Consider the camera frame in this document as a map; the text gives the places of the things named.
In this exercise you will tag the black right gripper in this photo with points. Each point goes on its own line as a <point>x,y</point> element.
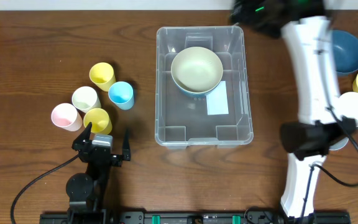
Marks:
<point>252,17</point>

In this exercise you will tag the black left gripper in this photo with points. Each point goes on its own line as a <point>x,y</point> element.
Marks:
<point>103,154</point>

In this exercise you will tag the dark blue top bowl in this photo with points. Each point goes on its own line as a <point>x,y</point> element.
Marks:
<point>345,49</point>

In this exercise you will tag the dark blue bowl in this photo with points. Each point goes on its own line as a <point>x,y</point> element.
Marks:
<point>345,49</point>
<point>195,93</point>

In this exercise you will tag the cream large bowl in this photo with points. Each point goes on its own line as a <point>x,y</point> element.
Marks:
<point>197,69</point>

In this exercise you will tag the white small bowl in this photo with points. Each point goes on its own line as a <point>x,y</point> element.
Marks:
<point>349,105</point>

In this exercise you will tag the light grey small bowl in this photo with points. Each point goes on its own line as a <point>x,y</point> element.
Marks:
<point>339,145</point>

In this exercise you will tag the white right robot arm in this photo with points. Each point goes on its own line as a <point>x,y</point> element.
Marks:
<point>320,123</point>

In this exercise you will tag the near yellow plastic cup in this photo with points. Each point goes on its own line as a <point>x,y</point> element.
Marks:
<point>100,120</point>

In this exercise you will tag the yellow plastic cup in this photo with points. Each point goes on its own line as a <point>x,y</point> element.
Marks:
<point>102,75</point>
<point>100,120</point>

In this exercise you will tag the pink plastic cup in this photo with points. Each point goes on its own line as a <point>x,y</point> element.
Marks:
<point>66,116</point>

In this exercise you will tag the white plastic cup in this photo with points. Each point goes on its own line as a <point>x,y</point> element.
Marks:
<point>85,99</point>

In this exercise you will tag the light blue plastic cup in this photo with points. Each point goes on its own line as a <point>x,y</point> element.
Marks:
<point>122,95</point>

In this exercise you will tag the far yellow plastic cup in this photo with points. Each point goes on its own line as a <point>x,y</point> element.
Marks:
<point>102,75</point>

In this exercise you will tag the clear plastic storage bin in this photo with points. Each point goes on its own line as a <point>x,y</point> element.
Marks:
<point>182,121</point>

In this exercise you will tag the white paper label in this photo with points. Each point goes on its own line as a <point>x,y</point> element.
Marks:
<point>216,100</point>

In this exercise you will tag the dark blue bottom bowl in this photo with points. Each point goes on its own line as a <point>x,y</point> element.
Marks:
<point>195,93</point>

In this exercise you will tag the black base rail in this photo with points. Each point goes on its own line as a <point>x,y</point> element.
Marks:
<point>253,216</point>

